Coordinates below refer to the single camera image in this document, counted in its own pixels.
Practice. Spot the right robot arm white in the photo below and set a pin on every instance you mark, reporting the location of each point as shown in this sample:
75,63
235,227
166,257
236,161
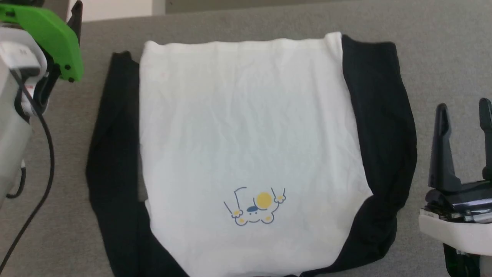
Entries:
465,265

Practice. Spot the grey fabric sofa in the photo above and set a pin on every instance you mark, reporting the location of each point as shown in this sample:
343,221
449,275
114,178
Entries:
442,57

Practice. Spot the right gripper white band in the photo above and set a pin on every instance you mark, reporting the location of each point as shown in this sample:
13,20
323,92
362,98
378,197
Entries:
457,223

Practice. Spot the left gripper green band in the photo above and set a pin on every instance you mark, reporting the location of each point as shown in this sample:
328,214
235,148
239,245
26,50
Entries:
46,32

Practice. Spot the white box cabinet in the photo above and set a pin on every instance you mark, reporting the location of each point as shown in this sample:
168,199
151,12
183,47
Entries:
115,9

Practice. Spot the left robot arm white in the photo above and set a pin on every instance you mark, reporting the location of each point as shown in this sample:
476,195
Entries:
13,115

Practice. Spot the white and black cartoon shirt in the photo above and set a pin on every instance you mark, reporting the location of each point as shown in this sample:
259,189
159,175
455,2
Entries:
250,134

